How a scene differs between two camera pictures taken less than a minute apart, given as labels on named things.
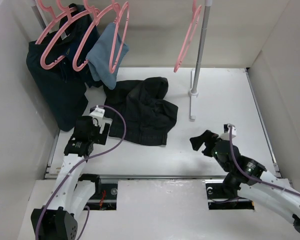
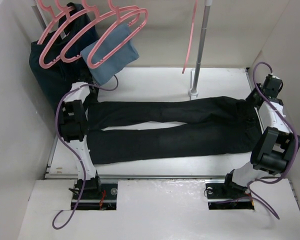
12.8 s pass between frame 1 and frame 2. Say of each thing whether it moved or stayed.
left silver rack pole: stayed
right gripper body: moved
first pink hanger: stayed
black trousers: moved
